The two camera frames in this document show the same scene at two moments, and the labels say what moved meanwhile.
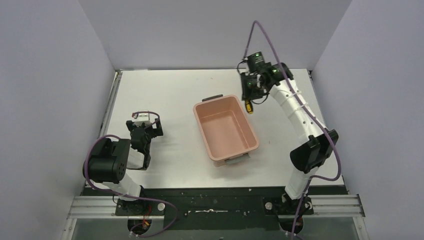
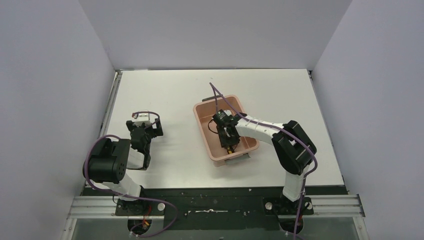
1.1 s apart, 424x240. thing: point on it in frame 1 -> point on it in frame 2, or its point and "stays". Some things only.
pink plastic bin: (225, 128) stays
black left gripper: (152, 129) stays
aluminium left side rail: (117, 79) stays
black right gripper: (247, 94) -> (225, 143)
